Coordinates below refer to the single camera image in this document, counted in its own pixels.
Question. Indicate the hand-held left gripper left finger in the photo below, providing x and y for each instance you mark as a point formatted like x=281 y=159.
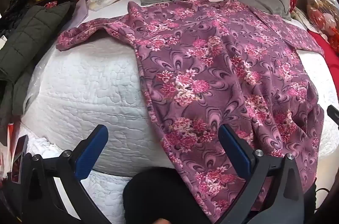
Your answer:
x=88 y=157

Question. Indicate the purple floral garment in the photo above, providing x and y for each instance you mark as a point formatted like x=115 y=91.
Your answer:
x=198 y=67

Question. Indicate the plain red cloth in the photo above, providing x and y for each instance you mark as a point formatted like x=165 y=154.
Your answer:
x=327 y=46

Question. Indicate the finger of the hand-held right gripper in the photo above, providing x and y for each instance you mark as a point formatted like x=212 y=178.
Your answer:
x=333 y=112

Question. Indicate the pale lilac paper sheet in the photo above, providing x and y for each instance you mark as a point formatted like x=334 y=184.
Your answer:
x=79 y=12

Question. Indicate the plastic bag of plush toys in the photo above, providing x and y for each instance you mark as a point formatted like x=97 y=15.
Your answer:
x=321 y=12

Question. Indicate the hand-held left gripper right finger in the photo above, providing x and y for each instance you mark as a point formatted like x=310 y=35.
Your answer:
x=234 y=152

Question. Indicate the olive puffer jacket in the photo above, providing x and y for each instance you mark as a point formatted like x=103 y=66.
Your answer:
x=31 y=28

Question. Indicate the red and white bag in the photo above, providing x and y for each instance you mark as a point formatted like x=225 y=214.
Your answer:
x=4 y=155

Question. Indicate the dark cloth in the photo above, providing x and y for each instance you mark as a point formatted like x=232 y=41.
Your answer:
x=159 y=195

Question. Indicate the white quilted bed cover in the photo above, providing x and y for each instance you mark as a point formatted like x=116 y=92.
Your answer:
x=79 y=94

